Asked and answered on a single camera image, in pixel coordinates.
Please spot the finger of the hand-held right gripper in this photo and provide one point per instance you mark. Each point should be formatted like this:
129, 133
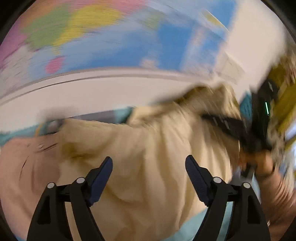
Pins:
226, 126

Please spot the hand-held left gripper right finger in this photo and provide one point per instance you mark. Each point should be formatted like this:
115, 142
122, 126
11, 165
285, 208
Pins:
196, 178

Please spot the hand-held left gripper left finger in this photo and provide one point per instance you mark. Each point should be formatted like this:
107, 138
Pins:
101, 178

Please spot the cream jacket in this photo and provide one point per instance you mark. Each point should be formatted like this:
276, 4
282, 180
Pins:
150, 150

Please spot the person's right forearm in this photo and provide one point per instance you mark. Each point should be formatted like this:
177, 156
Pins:
279, 204

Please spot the person's right hand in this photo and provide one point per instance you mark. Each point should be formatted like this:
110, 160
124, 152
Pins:
259, 162

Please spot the blue perforated hanging basket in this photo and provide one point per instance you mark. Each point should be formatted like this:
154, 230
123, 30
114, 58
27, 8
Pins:
246, 105

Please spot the yellow hanging garments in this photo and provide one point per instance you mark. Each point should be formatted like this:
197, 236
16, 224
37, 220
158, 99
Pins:
286, 92

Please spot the pink cloth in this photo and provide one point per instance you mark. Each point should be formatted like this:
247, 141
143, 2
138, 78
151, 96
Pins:
23, 185

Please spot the colourful wall map poster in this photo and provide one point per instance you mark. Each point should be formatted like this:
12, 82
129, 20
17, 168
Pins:
104, 37

